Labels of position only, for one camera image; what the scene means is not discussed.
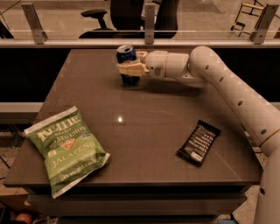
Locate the green jalapeno chips bag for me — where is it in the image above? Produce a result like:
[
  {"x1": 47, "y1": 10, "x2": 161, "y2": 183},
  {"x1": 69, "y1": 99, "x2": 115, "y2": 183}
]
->
[{"x1": 24, "y1": 106, "x2": 110, "y2": 199}]

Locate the metal rail bracket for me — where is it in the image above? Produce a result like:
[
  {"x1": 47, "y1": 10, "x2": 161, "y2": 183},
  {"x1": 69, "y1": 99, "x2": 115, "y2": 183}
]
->
[
  {"x1": 21, "y1": 3, "x2": 48, "y2": 45},
  {"x1": 249, "y1": 4, "x2": 279, "y2": 45},
  {"x1": 144, "y1": 2, "x2": 155, "y2": 45}
]

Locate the left metal rail bracket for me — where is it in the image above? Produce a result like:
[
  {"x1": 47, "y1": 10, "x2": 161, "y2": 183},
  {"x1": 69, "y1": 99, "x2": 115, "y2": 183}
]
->
[{"x1": 21, "y1": 3, "x2": 48, "y2": 45}]

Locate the middle metal rail bracket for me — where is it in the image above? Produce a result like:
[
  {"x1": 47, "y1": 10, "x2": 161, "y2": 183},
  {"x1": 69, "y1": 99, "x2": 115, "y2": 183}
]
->
[{"x1": 144, "y1": 2, "x2": 155, "y2": 45}]

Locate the right metal rail bracket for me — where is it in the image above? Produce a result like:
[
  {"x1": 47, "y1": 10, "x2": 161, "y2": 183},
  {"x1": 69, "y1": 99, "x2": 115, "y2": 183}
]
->
[{"x1": 249, "y1": 4, "x2": 279, "y2": 45}]

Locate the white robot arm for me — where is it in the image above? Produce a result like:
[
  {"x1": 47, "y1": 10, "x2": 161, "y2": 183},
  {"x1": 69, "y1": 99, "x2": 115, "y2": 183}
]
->
[{"x1": 116, "y1": 45, "x2": 280, "y2": 224}]

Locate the black snack bar wrapper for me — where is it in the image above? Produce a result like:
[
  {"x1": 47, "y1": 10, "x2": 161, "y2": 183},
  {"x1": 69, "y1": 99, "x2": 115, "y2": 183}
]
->
[{"x1": 177, "y1": 120, "x2": 221, "y2": 166}]

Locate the black office chair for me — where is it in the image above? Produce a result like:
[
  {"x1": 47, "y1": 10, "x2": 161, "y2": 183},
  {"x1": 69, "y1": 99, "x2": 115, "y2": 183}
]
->
[{"x1": 80, "y1": 0, "x2": 179, "y2": 39}]

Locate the blue pepsi can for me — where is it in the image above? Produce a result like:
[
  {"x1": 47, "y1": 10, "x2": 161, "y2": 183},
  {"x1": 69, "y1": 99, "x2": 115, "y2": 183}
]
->
[{"x1": 116, "y1": 45, "x2": 140, "y2": 85}]

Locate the yellow black cart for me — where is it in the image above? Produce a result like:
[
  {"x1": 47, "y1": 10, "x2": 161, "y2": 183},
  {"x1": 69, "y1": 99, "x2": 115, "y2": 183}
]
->
[{"x1": 230, "y1": 0, "x2": 266, "y2": 37}]

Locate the orange object under table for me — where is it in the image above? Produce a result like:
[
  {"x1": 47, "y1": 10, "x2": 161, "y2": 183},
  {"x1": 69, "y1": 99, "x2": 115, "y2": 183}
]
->
[{"x1": 16, "y1": 212, "x2": 32, "y2": 224}]

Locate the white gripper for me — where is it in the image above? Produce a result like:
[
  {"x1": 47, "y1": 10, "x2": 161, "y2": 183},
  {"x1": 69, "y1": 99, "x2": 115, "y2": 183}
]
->
[{"x1": 117, "y1": 51, "x2": 168, "y2": 79}]

